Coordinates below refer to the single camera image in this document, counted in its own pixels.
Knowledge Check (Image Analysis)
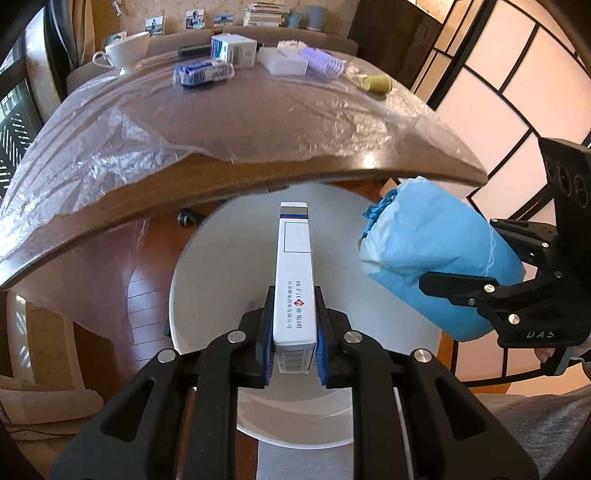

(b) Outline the white slim medicine box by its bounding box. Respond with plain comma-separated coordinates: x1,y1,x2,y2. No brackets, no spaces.
273,202,318,374

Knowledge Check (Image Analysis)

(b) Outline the yellow paper cup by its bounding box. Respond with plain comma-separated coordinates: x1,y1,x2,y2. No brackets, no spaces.
361,75,393,95

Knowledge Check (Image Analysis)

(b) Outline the blue white tissue pack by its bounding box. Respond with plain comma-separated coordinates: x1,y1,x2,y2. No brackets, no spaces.
172,59,235,88

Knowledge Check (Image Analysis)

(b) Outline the white round trash bin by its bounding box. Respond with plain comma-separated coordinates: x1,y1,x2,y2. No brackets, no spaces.
168,184,441,450

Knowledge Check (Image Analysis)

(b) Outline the right hand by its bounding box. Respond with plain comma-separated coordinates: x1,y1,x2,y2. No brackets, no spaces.
534,345,590,378

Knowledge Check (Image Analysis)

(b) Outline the dark wooden cabinet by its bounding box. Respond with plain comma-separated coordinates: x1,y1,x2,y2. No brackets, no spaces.
349,0,443,88

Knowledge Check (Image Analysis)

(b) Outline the clear plastic table cover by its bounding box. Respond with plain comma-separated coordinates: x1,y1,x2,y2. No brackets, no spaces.
1,54,487,256

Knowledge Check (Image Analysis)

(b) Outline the white plastic case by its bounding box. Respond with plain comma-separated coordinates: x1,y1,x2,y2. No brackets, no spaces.
257,47,308,76

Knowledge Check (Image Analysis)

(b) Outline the crumpled white tissue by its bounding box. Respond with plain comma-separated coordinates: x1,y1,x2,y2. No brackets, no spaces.
277,40,308,51

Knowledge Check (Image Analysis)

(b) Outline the grey blue vase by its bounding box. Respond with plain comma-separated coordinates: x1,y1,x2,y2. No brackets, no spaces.
307,5,329,31

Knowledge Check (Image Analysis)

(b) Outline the small blue cup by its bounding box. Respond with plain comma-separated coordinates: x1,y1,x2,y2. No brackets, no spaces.
286,10,301,29

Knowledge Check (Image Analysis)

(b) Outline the blue white medicine carton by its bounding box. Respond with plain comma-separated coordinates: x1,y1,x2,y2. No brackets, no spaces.
211,33,257,69

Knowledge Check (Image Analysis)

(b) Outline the stack of books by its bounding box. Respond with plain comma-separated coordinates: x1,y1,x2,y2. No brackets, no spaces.
242,2,290,28

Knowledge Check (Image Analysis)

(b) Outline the black keyboard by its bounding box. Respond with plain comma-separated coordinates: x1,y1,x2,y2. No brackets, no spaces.
177,44,211,59

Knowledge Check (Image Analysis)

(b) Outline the white teacup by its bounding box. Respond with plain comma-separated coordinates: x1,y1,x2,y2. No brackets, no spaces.
91,32,150,76

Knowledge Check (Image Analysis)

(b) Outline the standing photo card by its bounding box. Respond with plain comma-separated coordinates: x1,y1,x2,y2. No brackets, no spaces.
185,8,205,30

